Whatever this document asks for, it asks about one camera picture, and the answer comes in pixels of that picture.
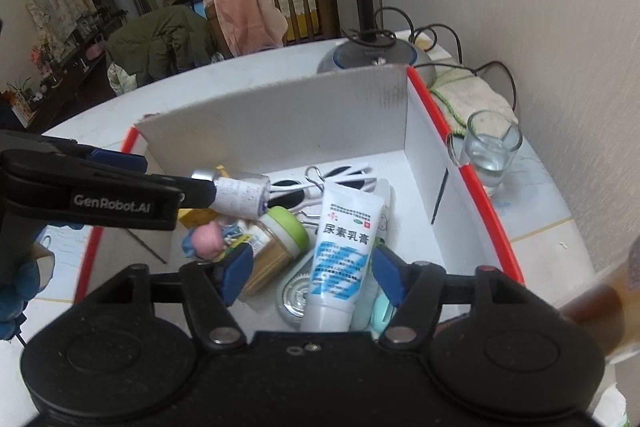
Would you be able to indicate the red cardboard box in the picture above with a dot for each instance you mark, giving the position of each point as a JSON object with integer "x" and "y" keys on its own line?
{"x": 300, "y": 117}

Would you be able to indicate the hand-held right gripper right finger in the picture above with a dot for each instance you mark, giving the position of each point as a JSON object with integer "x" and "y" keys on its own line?
{"x": 387, "y": 274}

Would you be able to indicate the olive green jacket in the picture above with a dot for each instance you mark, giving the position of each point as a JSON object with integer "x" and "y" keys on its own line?
{"x": 160, "y": 42}

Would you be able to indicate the dark wooden sideboard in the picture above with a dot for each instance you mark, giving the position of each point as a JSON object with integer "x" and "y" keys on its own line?
{"x": 75, "y": 68}

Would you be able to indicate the green-lidded glass jar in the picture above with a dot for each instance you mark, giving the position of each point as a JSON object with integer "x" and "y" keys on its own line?
{"x": 272, "y": 252}

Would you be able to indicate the white green-edged knitted cloth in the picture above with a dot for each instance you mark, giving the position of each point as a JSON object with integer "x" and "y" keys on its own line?
{"x": 470, "y": 95}

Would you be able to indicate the white sunglasses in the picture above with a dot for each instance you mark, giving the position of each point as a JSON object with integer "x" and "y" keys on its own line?
{"x": 287, "y": 197}

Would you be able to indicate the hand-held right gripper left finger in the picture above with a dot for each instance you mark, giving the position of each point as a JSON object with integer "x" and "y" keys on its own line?
{"x": 236, "y": 274}

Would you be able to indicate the small silver bottle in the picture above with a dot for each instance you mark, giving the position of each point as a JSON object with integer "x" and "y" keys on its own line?
{"x": 240, "y": 198}

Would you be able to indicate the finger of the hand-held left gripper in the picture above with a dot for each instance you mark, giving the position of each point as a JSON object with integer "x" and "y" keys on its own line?
{"x": 117, "y": 161}
{"x": 195, "y": 194}

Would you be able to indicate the person's left hand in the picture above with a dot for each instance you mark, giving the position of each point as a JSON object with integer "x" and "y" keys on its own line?
{"x": 19, "y": 289}

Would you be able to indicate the brown glass bottle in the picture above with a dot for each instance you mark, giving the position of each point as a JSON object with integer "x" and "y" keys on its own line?
{"x": 595, "y": 305}

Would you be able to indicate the pink cloth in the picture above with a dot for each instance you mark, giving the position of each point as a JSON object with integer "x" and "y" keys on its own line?
{"x": 245, "y": 22}

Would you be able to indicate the floral wall cloth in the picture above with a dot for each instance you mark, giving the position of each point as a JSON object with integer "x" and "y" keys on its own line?
{"x": 55, "y": 3}

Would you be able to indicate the green clear tape measure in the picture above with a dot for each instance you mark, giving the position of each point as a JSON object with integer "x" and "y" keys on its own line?
{"x": 295, "y": 300}

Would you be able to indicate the white cream tube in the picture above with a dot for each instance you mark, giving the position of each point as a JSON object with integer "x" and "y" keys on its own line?
{"x": 340, "y": 257}

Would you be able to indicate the clear drinking glass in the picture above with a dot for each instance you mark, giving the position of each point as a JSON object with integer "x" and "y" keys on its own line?
{"x": 492, "y": 158}

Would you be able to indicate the blue mountain print table mat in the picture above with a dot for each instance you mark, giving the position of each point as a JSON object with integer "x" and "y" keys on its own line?
{"x": 530, "y": 197}

